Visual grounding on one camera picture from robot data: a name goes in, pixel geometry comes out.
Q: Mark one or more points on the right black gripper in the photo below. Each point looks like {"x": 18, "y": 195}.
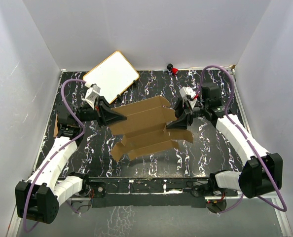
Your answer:
{"x": 181, "y": 122}

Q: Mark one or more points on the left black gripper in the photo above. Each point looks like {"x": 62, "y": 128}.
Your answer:
{"x": 104, "y": 115}

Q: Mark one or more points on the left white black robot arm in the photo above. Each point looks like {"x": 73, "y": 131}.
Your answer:
{"x": 40, "y": 196}

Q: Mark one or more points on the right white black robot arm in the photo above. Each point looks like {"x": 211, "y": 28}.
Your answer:
{"x": 262, "y": 171}

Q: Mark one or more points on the folded brown cardboard box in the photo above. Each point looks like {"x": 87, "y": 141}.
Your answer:
{"x": 55, "y": 127}

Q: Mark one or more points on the red and black knob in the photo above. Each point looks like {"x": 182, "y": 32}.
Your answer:
{"x": 172, "y": 69}

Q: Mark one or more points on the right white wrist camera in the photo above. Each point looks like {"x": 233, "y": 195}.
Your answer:
{"x": 189, "y": 96}

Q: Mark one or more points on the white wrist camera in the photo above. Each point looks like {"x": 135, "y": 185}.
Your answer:
{"x": 189, "y": 96}
{"x": 92, "y": 93}

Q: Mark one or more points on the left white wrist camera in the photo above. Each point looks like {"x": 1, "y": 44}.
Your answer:
{"x": 92, "y": 93}

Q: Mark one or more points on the white board with wooden frame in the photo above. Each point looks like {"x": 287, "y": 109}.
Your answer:
{"x": 113, "y": 76}

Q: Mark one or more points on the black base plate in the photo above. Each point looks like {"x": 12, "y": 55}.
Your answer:
{"x": 149, "y": 191}

